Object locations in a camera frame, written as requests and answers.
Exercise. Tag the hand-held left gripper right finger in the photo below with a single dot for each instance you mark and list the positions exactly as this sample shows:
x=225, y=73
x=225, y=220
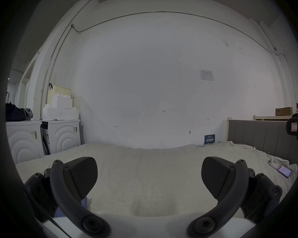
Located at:
x=221, y=175

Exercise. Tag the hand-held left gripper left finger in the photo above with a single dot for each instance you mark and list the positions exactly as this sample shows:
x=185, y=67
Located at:
x=74, y=175

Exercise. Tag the blue card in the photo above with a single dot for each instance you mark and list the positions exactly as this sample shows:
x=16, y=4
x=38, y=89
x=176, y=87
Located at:
x=209, y=139

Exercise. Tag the white washing machine with foam blocks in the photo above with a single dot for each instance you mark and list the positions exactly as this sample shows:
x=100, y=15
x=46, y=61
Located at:
x=63, y=135

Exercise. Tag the small white plastic device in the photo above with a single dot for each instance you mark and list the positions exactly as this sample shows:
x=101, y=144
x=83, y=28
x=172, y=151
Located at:
x=272, y=162

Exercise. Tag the grey padded headboard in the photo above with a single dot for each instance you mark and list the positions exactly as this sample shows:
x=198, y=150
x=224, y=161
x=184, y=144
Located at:
x=258, y=135

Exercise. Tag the smartphone with lit screen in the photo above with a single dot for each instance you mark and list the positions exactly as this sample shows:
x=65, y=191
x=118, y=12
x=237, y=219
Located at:
x=284, y=171

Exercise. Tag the bed with beige sheet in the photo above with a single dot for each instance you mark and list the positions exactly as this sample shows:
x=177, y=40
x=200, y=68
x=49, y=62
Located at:
x=151, y=177

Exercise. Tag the white shelf with carton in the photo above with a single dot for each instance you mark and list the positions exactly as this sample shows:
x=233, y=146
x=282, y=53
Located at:
x=283, y=112

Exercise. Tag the black camera on tripod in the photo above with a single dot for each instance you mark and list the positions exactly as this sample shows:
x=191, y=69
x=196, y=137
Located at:
x=296, y=127

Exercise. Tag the white paper sheet on wall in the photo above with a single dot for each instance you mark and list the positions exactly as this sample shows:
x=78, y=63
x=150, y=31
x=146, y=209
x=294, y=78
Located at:
x=206, y=75

